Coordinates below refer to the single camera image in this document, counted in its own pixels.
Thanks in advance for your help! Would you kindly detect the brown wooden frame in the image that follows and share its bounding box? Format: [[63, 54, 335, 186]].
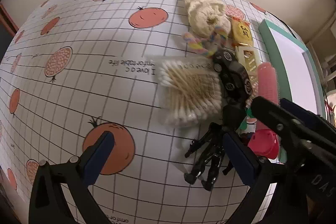
[[0, 2, 20, 35]]

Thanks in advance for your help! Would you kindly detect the cream hair claw clip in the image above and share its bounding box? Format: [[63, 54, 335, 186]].
[[235, 46, 263, 83]]

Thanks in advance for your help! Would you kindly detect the pink hair roller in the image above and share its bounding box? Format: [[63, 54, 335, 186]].
[[257, 62, 280, 106]]

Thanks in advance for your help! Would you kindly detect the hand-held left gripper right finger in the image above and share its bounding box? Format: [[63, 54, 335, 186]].
[[222, 132, 307, 224]]

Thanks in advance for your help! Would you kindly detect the cream crocheted hat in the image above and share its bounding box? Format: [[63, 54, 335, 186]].
[[183, 0, 231, 38]]

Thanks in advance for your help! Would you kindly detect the black toy car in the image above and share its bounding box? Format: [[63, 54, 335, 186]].
[[212, 49, 253, 101]]

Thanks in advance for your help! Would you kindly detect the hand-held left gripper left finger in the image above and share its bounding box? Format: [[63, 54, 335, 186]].
[[28, 131, 116, 224]]

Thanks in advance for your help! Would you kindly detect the rainbow pipe cleaner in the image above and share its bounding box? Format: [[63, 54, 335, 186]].
[[183, 26, 229, 59]]

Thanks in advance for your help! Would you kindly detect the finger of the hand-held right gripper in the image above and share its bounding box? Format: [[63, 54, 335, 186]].
[[280, 98, 336, 139], [251, 96, 336, 159]]

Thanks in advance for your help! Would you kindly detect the yellow snack packet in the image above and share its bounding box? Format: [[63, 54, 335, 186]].
[[230, 17, 255, 47]]

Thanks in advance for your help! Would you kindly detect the black cable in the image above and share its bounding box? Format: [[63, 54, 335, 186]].
[[265, 11, 300, 38]]

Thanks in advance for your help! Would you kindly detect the bag of cotton swabs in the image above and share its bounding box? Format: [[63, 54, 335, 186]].
[[155, 56, 223, 127]]

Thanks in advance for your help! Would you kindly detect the fruit print grid tablecloth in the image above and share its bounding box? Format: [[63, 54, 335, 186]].
[[0, 0, 326, 224]]

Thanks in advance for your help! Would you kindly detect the black action figure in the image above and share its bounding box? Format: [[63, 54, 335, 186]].
[[184, 102, 250, 191]]

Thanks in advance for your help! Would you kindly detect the white tray box teal rim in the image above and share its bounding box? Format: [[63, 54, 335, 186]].
[[259, 19, 326, 164]]

